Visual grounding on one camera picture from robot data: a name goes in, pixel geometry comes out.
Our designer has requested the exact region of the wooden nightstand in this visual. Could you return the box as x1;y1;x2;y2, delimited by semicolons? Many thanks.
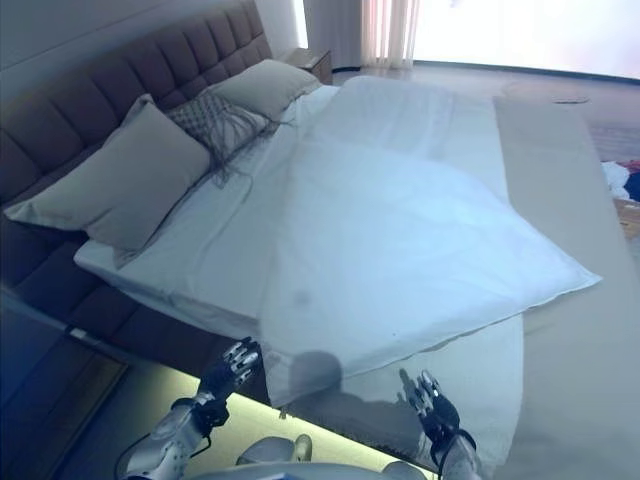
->
0;284;129;480
284;48;334;85

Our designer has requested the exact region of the robot right black hand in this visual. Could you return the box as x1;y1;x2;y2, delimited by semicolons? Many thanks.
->
397;368;462;442

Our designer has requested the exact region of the brown tufted headboard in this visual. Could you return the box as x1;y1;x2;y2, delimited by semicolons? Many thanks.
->
0;0;274;207

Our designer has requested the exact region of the white fitted bed sheet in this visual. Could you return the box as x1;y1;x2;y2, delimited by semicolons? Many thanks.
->
73;84;342;327

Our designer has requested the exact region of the sheer pale curtain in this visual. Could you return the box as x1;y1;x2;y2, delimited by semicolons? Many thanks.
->
357;0;417;71

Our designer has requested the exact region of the smooth beige bed runner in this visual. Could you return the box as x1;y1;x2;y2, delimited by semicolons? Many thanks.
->
492;92;640;480

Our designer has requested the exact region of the large beige pillow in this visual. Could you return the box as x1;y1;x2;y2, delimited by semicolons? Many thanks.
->
209;58;322;117
3;93;212;254

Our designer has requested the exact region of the robot left black hand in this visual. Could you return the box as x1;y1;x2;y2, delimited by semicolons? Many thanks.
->
198;337;262;401

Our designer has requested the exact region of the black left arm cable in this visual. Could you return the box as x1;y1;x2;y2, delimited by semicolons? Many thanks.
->
119;439;166;480

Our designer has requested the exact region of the brown upholstered bed frame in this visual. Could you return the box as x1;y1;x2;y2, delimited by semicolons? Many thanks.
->
9;199;272;402

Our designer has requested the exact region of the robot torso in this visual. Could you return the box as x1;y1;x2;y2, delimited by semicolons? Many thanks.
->
192;433;436;480

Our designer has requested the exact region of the white garment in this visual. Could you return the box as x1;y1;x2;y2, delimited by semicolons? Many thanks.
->
602;159;632;199

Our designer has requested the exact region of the white duvet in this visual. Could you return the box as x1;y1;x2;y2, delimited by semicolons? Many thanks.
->
254;74;604;407

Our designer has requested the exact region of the patterned fringed cushion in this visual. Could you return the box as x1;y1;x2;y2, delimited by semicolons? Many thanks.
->
167;92;282;190

